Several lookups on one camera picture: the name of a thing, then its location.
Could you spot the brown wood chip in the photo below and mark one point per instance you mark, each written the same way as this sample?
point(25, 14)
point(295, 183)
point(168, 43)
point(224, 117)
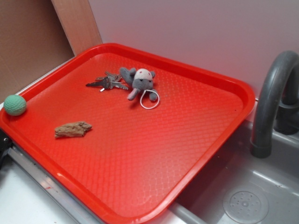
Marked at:
point(74, 129)

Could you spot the red plastic tray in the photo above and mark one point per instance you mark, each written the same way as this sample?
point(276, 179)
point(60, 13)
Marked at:
point(134, 162)

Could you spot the green textured ball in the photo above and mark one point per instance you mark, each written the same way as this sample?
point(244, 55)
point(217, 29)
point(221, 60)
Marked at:
point(15, 105)

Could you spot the grey toy sink basin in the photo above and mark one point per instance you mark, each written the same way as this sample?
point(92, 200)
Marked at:
point(235, 187)

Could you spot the black clamp at left edge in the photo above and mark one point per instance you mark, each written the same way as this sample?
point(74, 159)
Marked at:
point(5, 144)

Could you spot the grey toy faucet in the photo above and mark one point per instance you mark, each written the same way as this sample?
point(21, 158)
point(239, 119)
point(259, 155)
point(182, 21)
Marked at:
point(278, 104)

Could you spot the wooden board panel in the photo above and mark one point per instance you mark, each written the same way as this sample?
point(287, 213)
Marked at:
point(78, 22)

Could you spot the grey plush monkey keychain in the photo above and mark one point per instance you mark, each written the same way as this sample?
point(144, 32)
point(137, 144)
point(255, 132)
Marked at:
point(141, 82)

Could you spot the silver key bunch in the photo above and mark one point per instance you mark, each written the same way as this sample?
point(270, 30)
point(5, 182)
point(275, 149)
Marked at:
point(110, 81)

